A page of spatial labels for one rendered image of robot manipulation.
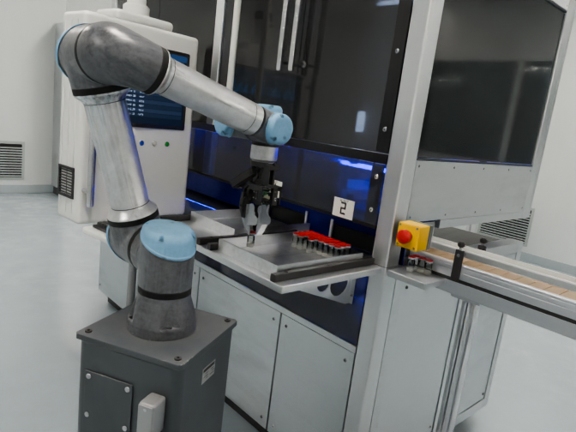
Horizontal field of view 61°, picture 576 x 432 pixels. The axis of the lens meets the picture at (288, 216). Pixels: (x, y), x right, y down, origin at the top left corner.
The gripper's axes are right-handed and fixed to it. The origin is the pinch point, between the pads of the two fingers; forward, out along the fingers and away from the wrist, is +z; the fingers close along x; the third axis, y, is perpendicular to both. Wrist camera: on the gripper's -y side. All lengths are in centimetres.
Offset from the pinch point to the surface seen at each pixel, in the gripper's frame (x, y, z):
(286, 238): 19.5, -5.0, 5.8
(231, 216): 22.3, -39.2, 6.5
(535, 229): 490, -96, 56
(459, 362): 46, 47, 31
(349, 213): 30.5, 10.1, -5.9
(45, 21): 98, -530, -104
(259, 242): 8.1, -5.0, 6.0
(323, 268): 8.1, 22.5, 5.8
